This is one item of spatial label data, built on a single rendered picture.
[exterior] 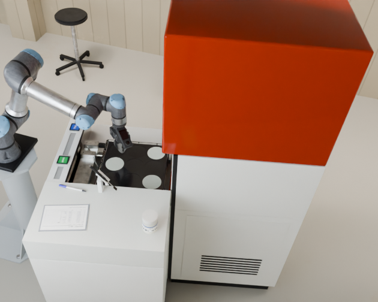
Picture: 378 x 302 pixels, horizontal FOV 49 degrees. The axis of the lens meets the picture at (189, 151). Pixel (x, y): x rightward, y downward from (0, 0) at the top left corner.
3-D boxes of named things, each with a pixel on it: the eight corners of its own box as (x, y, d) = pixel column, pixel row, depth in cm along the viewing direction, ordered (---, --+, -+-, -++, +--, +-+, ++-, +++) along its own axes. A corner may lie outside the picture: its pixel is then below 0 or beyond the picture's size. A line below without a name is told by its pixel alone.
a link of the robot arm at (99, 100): (81, 101, 198) (102, 106, 196) (91, 88, 205) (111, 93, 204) (83, 114, 203) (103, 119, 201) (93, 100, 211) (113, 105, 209)
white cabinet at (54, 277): (173, 209, 318) (178, 130, 261) (161, 338, 250) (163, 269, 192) (90, 203, 318) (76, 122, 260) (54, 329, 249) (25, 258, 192)
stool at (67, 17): (110, 59, 459) (106, 6, 416) (92, 84, 425) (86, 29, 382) (68, 51, 466) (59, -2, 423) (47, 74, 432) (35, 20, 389)
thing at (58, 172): (91, 129, 256) (89, 112, 246) (68, 200, 216) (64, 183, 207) (76, 128, 256) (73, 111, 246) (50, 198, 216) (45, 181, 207)
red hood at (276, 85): (300, 67, 247) (331, -37, 204) (326, 167, 189) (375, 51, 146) (174, 57, 246) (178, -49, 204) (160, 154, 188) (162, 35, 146)
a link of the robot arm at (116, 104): (111, 90, 202) (128, 94, 201) (113, 108, 210) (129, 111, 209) (105, 99, 197) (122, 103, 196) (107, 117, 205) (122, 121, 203)
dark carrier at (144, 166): (168, 146, 239) (168, 145, 238) (162, 193, 214) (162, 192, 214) (108, 142, 238) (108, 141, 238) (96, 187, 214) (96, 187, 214)
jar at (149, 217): (158, 222, 193) (158, 209, 186) (156, 235, 188) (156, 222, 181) (143, 220, 193) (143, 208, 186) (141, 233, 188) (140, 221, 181)
